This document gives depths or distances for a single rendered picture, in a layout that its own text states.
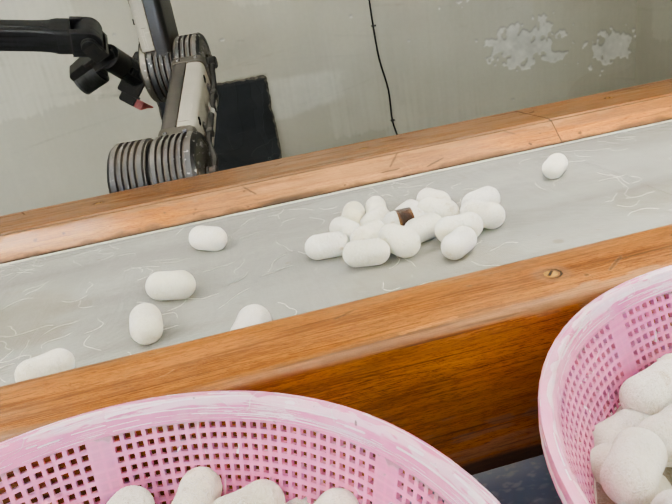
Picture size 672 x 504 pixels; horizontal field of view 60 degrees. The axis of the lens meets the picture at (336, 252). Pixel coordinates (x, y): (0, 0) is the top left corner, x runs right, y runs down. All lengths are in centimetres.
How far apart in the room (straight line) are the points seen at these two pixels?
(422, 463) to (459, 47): 252
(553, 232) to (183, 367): 28
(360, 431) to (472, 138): 49
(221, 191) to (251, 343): 35
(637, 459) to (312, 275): 25
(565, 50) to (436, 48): 59
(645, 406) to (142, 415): 21
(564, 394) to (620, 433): 2
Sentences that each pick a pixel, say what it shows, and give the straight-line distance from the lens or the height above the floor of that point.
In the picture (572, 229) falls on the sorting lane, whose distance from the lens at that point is 46.
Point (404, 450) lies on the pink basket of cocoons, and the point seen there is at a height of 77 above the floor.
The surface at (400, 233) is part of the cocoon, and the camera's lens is 42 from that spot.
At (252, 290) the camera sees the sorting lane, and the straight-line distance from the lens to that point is 42.
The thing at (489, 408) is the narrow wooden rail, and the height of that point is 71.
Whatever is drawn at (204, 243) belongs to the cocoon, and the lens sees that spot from 51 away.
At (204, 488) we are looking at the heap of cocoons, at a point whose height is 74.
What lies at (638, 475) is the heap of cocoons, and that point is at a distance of 24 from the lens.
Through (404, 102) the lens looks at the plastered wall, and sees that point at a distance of 262.
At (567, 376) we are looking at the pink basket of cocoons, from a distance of 26.
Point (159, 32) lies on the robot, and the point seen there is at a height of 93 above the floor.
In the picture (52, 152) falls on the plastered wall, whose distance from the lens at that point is 263.
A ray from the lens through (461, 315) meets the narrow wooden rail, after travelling 29.
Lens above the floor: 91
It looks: 21 degrees down
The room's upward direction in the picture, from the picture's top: 10 degrees counter-clockwise
